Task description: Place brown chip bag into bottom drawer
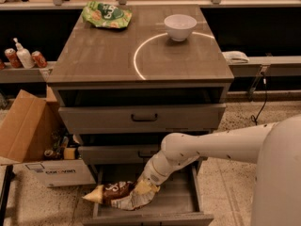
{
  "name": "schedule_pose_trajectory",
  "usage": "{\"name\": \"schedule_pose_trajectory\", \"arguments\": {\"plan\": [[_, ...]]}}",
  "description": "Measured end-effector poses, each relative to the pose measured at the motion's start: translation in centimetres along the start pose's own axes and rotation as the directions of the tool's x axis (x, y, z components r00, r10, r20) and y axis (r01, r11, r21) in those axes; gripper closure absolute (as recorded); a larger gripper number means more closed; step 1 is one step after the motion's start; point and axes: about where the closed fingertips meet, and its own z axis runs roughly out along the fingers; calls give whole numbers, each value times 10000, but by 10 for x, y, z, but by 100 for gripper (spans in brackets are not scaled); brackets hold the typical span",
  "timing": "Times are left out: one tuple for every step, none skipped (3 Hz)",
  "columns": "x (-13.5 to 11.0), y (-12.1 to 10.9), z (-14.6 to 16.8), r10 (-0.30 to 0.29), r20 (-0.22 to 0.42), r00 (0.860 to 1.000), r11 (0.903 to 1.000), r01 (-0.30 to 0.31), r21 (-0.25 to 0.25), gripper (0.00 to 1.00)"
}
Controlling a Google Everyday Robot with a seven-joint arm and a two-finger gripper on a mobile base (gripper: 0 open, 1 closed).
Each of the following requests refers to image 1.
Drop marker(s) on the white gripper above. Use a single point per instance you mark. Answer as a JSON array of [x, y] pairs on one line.
[[151, 174]]

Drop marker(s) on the brown chip bag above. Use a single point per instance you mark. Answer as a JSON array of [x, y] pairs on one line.
[[119, 195]]

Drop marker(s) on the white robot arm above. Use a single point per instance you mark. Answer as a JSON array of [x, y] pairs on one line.
[[274, 147]]

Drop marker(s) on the middle drawer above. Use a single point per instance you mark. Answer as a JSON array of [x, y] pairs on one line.
[[118, 154]]

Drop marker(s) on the drawer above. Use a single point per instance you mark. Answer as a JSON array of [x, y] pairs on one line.
[[142, 119], [118, 154], [178, 203]]

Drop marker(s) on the bottom drawer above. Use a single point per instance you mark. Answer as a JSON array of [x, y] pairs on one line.
[[178, 203]]

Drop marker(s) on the top drawer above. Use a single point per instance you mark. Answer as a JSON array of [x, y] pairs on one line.
[[142, 119]]

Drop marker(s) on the grey drawer cabinet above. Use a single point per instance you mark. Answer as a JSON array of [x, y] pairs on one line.
[[138, 65]]

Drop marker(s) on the green chip bag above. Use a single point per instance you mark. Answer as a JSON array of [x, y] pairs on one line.
[[106, 16]]

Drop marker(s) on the cardboard box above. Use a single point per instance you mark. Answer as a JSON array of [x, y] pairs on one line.
[[32, 134]]

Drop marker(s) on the white folded cloth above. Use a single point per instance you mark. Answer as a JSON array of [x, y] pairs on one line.
[[233, 57]]

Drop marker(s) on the white bowl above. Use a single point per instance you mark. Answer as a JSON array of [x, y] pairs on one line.
[[179, 26]]

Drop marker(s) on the red soda can right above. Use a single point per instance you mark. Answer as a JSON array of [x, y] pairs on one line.
[[39, 59]]

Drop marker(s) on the red soda can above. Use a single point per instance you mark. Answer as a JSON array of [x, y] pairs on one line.
[[39, 59], [11, 55]]

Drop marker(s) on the white pump bottle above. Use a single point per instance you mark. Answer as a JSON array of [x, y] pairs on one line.
[[24, 55]]

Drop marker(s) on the red soda can left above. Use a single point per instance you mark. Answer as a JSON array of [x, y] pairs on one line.
[[11, 55]]

